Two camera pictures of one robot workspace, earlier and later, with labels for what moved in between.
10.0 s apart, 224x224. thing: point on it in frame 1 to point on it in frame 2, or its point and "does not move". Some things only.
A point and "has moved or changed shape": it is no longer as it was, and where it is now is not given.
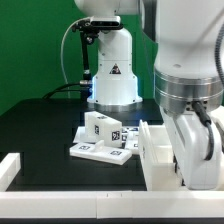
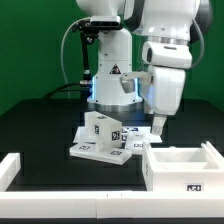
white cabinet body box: (157, 158) has moved or changed shape
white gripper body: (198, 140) to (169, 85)
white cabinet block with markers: (98, 127) does not move
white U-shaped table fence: (103, 204) does not move
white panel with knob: (99, 152) does not move
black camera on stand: (89, 29) does not move
